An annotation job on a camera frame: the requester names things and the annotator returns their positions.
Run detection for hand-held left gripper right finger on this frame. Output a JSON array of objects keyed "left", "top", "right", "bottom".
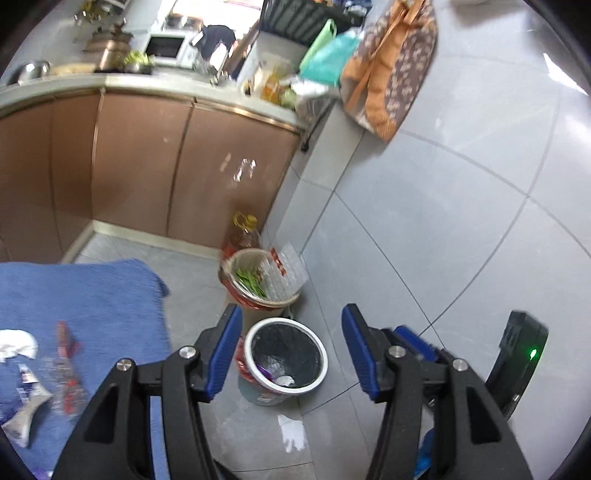
[{"left": 341, "top": 303, "right": 533, "bottom": 480}]

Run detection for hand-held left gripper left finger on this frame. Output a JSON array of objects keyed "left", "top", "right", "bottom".
[{"left": 52, "top": 303, "right": 244, "bottom": 480}]

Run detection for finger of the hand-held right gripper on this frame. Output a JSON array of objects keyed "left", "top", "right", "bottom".
[
  {"left": 412, "top": 428, "right": 435, "bottom": 479},
  {"left": 393, "top": 325, "right": 451, "bottom": 365}
]

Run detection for white bin with black liner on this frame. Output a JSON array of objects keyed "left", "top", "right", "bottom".
[{"left": 237, "top": 317, "right": 329, "bottom": 407}]

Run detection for clear plastic wrapper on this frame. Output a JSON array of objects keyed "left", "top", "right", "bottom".
[{"left": 39, "top": 355, "right": 92, "bottom": 417}]

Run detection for red snack wrapper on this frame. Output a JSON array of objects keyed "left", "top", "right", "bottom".
[{"left": 54, "top": 320, "right": 77, "bottom": 360}]

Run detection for silver foil wrapper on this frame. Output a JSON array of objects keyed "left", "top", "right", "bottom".
[{"left": 2, "top": 362, "right": 54, "bottom": 449}]

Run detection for white tissue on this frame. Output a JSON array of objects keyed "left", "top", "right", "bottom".
[{"left": 0, "top": 329, "right": 40, "bottom": 363}]

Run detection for green vegetable scraps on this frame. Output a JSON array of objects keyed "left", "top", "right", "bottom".
[{"left": 235, "top": 268, "right": 269, "bottom": 298}]

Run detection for clear plastic egg tray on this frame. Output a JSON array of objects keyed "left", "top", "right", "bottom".
[{"left": 257, "top": 242, "right": 310, "bottom": 304}]

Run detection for yellow cooking oil bottle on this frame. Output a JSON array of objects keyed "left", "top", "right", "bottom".
[{"left": 224, "top": 211, "right": 262, "bottom": 259}]

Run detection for blue cloth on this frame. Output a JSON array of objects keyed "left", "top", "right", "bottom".
[{"left": 0, "top": 258, "right": 171, "bottom": 480}]

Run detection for brown kitchen cabinet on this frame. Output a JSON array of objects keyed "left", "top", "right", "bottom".
[{"left": 0, "top": 73, "right": 311, "bottom": 265}]

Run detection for yellow oil bottles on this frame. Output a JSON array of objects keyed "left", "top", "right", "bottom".
[{"left": 259, "top": 64, "right": 297, "bottom": 103}]

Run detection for orange patterned apron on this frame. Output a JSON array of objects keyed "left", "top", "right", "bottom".
[{"left": 340, "top": 0, "right": 439, "bottom": 143}]

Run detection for teal plastic bag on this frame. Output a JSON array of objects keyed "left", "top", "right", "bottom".
[{"left": 301, "top": 34, "right": 362, "bottom": 87}]

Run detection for green leafy vegetables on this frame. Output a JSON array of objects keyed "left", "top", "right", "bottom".
[{"left": 122, "top": 50, "right": 156, "bottom": 75}]

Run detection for white microwave oven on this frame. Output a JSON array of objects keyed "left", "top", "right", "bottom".
[{"left": 144, "top": 31, "right": 195, "bottom": 68}]

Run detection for dark blue garment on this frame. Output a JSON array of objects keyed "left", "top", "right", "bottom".
[{"left": 191, "top": 25, "right": 237, "bottom": 65}]

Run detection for green plastic bag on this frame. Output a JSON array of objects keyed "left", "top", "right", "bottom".
[{"left": 298, "top": 18, "right": 338, "bottom": 70}]

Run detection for stacked cooking pots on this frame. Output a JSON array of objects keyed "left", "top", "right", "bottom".
[{"left": 83, "top": 25, "right": 136, "bottom": 73}]

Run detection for steel bowl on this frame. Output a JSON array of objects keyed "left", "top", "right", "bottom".
[{"left": 15, "top": 60, "right": 52, "bottom": 86}]

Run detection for black storage rack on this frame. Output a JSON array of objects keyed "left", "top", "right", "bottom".
[{"left": 257, "top": 0, "right": 370, "bottom": 48}]

